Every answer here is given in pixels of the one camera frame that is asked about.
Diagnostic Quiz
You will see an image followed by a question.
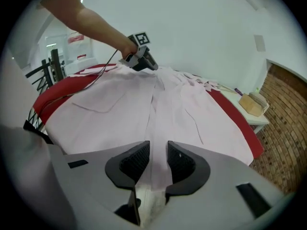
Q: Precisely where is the black metal railing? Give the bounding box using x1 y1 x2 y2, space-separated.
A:
24 48 68 138

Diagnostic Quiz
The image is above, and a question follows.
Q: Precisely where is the red tablecloth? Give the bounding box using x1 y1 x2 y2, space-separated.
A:
32 63 264 159

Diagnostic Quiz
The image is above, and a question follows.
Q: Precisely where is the person's white shirt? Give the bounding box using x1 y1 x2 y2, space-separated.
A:
0 0 80 230

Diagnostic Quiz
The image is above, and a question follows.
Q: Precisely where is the clear water jug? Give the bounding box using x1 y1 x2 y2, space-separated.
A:
67 31 93 59

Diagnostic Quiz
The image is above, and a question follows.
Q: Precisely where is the person's left forearm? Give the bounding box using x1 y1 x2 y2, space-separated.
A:
39 0 139 57

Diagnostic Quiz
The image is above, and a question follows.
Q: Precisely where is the white water dispenser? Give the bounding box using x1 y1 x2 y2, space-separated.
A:
64 54 98 76

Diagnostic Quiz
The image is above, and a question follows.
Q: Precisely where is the white side table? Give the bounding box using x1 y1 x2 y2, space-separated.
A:
217 85 271 134

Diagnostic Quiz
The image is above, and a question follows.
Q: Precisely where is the light wooden box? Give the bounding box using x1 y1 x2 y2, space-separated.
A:
238 93 264 116

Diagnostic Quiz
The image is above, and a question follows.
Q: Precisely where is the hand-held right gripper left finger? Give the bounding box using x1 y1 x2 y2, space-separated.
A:
105 140 151 189

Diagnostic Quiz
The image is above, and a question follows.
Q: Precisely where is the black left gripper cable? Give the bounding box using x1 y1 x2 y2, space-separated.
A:
38 49 119 119

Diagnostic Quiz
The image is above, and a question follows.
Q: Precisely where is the pink robe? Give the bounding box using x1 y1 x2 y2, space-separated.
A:
45 65 254 227

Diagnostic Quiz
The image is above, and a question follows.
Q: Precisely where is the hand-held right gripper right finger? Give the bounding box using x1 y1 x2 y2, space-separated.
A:
165 140 212 196

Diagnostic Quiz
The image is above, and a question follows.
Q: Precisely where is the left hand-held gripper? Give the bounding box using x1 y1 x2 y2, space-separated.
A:
118 31 159 72

